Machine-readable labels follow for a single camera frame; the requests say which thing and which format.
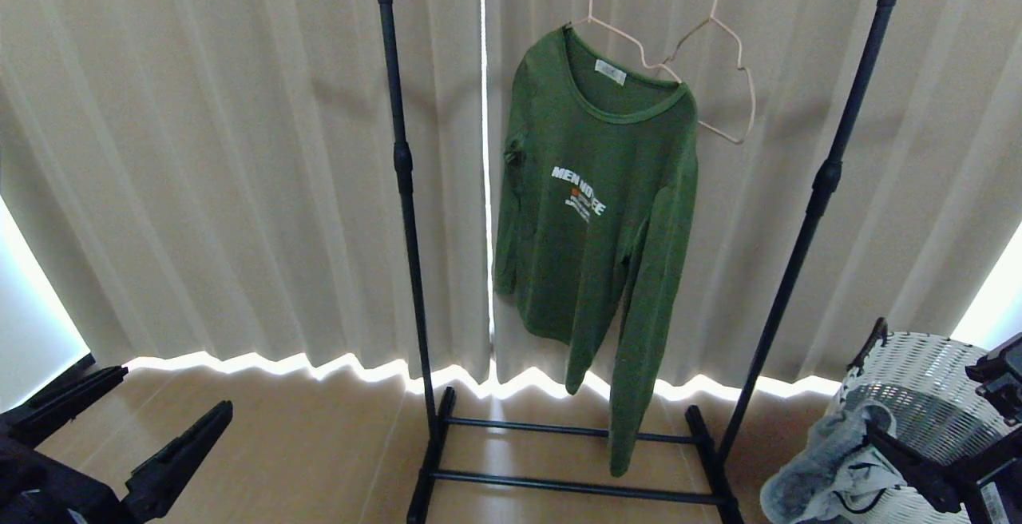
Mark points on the white laundry basket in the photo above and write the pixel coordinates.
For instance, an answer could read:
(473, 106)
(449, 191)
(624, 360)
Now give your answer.
(926, 380)

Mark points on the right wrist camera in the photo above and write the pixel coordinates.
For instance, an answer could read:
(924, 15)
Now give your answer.
(1002, 372)

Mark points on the pale grey shorts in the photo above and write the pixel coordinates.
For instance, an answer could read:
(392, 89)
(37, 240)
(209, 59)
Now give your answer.
(822, 468)

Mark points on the pink clothes hanger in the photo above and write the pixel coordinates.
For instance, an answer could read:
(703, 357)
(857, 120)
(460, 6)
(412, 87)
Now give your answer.
(753, 105)
(631, 34)

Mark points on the green printed shirt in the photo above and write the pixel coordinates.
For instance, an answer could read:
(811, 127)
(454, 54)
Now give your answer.
(591, 252)

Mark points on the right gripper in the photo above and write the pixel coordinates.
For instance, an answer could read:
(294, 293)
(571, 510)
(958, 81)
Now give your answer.
(998, 476)

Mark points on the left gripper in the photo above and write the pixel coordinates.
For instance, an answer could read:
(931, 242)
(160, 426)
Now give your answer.
(48, 492)

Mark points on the beige curtain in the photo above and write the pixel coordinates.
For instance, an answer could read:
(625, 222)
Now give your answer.
(200, 148)

